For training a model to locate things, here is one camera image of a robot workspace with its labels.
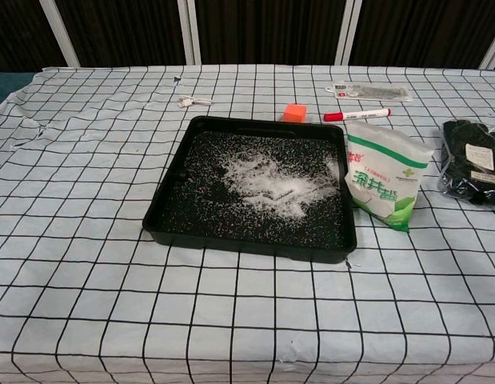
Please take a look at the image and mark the green and white plastic bag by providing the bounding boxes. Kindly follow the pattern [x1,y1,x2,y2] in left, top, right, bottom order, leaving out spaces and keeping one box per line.
[345,121,432,234]

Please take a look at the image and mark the white salt pile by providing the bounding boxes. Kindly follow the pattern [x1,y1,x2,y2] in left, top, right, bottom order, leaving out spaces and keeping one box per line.
[221,154,342,219]

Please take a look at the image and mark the black square plastic tray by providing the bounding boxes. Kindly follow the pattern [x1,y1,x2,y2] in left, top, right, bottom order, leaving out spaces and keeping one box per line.
[142,115,359,265]

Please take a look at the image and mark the orange cube block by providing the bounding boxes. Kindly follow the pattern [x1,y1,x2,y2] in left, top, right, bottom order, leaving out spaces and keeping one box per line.
[284,103,308,123]

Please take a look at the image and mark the red white marker pen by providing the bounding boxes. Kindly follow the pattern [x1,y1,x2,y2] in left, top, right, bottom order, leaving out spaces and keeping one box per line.
[323,107,393,122]

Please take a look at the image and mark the white black checkered tablecloth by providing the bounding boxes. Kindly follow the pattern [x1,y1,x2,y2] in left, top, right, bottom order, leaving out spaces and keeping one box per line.
[0,64,495,384]

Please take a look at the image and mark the flat clear plastic package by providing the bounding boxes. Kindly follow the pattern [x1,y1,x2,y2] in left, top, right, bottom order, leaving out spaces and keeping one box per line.
[325,81,414,103]

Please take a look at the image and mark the packaged black gloves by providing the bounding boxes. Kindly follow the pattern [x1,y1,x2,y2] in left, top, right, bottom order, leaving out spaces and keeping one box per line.
[437,118,495,211]

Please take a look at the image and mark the white USB cable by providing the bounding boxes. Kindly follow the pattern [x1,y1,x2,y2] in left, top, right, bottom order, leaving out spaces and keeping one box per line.
[177,95,214,108]

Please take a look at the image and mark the white partition frame post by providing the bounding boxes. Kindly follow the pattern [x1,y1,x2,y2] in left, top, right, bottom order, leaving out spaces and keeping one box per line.
[479,34,495,70]
[38,0,81,67]
[333,0,363,66]
[186,0,202,66]

